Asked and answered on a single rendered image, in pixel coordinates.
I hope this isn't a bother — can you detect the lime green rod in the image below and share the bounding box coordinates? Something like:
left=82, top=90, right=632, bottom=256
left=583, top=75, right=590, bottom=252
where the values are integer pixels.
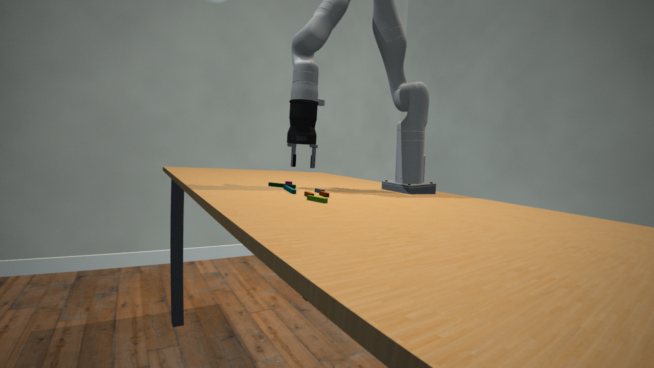
left=307, top=195, right=328, bottom=203

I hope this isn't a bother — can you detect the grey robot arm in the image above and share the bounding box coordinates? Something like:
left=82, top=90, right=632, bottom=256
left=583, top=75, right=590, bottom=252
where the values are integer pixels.
left=291, top=0, right=429, bottom=184

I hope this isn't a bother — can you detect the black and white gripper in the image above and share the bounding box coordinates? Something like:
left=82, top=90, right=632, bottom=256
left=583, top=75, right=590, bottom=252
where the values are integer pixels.
left=287, top=81, right=325, bottom=168

